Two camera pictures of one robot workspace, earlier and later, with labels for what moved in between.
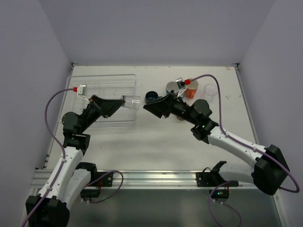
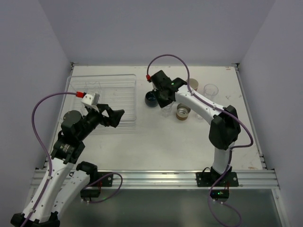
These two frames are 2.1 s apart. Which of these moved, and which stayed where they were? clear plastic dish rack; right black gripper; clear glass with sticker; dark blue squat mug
Moved: right black gripper
Stayed: clear plastic dish rack; clear glass with sticker; dark blue squat mug
